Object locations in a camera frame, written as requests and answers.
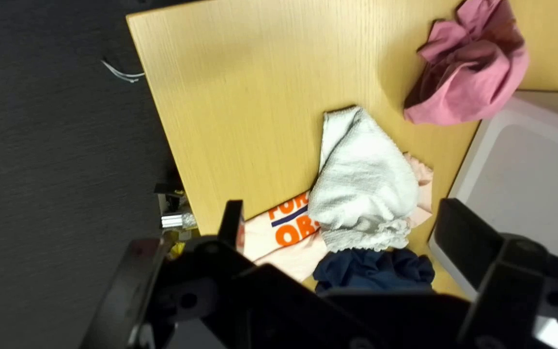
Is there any pink cloth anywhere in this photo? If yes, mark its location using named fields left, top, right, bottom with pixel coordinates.
left=401, top=0, right=531, bottom=127

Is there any peach shirt with orange print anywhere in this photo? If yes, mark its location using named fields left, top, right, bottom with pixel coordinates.
left=235, top=151, right=436, bottom=285

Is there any navy blue cloth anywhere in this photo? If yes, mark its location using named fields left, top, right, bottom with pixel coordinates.
left=312, top=248, right=436, bottom=296

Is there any white towel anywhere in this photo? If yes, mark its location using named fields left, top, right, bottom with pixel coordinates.
left=306, top=104, right=421, bottom=254

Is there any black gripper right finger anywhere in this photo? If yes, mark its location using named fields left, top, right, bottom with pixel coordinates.
left=432, top=195, right=508, bottom=306

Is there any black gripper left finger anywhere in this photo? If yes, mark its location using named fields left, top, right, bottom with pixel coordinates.
left=217, top=197, right=246, bottom=252

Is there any metal tube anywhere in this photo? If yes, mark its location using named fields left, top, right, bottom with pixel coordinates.
left=159, top=211, right=198, bottom=230

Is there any white box appliance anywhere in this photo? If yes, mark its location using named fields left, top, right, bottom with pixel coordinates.
left=426, top=89, right=558, bottom=302

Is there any white scrap on carpet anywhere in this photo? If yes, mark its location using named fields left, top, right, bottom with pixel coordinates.
left=101, top=58, right=146, bottom=85

